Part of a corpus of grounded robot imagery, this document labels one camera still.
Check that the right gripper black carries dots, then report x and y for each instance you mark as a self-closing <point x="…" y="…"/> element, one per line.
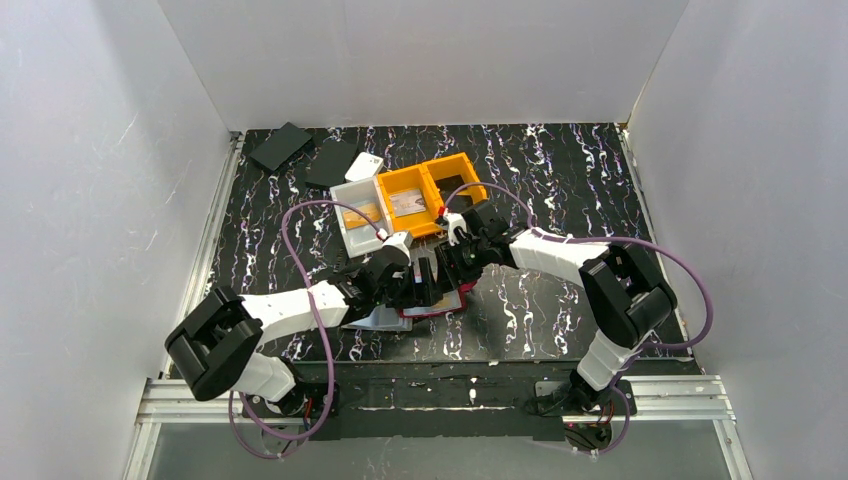
<point x="454" y="258"/>

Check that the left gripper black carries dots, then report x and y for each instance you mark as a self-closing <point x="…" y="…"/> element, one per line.
<point x="416" y="287"/>

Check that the red leather card holder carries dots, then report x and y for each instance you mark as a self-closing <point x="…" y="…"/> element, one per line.
<point x="452" y="301"/>

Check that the grey card holder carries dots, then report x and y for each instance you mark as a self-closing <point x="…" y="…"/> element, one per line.
<point x="382" y="319"/>

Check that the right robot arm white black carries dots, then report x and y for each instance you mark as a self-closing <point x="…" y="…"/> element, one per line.
<point x="626" y="290"/>

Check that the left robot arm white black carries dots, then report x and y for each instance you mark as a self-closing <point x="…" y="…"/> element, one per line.
<point x="215" y="347"/>

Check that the id card in bin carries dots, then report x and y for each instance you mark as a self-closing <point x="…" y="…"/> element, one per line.
<point x="408" y="202"/>

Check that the black card in bin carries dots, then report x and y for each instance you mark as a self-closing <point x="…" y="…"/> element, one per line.
<point x="449" y="184"/>

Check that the orange card in bin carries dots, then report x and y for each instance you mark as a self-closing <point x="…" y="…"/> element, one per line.
<point x="370" y="212"/>

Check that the orange bin middle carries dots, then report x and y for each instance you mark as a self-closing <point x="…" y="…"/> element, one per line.
<point x="413" y="177"/>

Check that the orange bin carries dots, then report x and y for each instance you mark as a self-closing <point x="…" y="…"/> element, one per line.
<point x="457" y="164"/>
<point x="413" y="177"/>

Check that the white plastic bin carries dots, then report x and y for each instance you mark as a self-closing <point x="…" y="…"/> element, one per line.
<point x="368" y="238"/>

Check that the orange bin right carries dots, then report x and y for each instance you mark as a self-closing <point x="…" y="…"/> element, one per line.
<point x="457" y="164"/>

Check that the white small box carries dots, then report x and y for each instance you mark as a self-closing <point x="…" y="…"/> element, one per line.
<point x="365" y="165"/>

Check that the black flat box right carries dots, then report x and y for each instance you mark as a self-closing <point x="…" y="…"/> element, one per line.
<point x="331" y="163"/>

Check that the black flat box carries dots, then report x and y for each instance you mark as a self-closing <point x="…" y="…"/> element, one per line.
<point x="280" y="146"/>
<point x="331" y="163"/>

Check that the black flat box left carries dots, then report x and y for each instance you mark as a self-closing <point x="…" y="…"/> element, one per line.
<point x="280" y="146"/>

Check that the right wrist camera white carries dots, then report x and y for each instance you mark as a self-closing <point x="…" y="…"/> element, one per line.
<point x="453" y="224"/>

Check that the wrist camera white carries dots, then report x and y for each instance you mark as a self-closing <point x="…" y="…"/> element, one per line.
<point x="453" y="224"/>
<point x="397" y="246"/>

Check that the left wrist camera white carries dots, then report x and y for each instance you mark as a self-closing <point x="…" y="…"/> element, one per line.
<point x="397" y="246"/>

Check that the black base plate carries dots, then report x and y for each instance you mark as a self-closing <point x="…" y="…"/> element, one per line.
<point x="465" y="399"/>

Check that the aluminium rail frame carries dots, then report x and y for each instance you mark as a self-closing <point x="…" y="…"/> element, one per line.
<point x="662" y="404"/>

